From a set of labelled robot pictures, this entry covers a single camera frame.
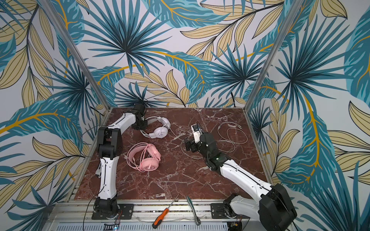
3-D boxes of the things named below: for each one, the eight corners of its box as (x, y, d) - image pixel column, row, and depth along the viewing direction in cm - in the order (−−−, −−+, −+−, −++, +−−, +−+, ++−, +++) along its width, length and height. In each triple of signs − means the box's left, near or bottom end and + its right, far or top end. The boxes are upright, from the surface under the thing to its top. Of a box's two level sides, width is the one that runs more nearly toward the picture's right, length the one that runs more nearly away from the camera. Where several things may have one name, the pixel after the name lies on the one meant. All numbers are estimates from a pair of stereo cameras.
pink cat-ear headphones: (126, 172, 88) (121, 166, 80) (133, 145, 99) (129, 138, 92) (159, 172, 88) (156, 166, 81) (162, 146, 99) (160, 139, 92)
